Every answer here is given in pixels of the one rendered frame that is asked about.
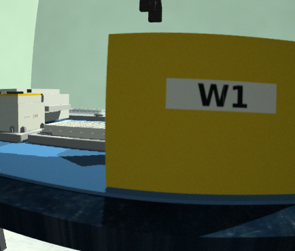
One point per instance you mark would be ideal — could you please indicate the yellow waste bin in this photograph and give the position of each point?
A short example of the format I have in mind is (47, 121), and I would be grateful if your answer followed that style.
(200, 113)

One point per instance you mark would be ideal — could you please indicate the blue flat mat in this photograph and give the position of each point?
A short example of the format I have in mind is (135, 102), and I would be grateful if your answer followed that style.
(83, 170)

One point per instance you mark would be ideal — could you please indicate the white multiwell plate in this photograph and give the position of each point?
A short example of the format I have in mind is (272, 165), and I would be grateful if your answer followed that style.
(89, 112)

